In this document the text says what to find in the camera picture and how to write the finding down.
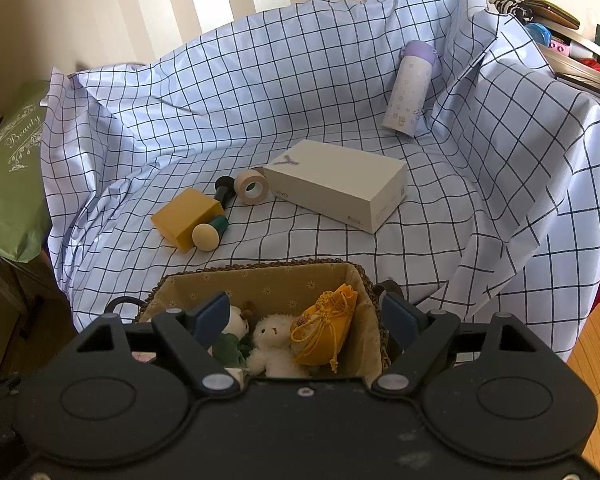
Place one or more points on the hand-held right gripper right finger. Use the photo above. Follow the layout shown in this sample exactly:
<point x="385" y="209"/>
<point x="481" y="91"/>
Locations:
<point x="400" y="316"/>

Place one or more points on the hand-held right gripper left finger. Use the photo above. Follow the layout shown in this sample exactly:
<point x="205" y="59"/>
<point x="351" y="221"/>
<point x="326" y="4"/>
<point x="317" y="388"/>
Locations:
<point x="212" y="314"/>

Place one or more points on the green plush reindeer toy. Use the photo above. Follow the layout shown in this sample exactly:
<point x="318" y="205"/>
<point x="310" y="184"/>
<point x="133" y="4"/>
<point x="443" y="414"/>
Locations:
<point x="232" y="349"/>

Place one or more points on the white plush lamb toy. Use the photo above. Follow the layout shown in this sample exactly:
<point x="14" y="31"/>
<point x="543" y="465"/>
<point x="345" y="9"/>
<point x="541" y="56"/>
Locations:
<point x="275" y="350"/>

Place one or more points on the woven basket with beige lining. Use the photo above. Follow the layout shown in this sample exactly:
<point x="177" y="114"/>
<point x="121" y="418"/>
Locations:
<point x="280" y="285"/>

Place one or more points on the pink white striped cloth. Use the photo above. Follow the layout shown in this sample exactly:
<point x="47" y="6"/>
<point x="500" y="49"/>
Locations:
<point x="142" y="357"/>

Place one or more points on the cream teal wooden mushroom toy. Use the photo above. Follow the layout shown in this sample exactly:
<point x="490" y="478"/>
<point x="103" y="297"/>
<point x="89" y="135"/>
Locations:
<point x="205" y="237"/>

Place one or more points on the yellow rectangular block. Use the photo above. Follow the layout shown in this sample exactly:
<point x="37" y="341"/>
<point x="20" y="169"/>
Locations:
<point x="185" y="215"/>

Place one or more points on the beige tape roll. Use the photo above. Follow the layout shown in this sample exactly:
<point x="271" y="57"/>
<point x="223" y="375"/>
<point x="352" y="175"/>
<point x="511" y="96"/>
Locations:
<point x="250" y="186"/>

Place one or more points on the white cardboard box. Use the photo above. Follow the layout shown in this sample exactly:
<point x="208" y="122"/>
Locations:
<point x="340" y="180"/>

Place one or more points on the dark wooden cabinet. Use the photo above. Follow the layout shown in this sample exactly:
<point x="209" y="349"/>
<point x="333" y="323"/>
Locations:
<point x="15" y="310"/>

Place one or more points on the purple white bottle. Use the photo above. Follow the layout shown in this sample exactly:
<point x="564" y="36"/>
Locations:
<point x="410" y="90"/>

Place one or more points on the green printed cushion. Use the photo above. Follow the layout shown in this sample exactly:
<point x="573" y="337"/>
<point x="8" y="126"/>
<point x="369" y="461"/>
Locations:
<point x="10" y="185"/>

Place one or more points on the blue white checked cloth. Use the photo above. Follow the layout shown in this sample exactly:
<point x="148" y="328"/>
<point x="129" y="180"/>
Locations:
<point x="330" y="85"/>

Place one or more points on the metal tray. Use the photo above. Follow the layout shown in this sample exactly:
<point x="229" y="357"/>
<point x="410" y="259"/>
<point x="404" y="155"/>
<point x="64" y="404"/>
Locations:
<point x="580" y="67"/>

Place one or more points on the blue round container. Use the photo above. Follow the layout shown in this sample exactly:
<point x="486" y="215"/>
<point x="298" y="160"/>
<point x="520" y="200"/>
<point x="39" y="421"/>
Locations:
<point x="538" y="34"/>

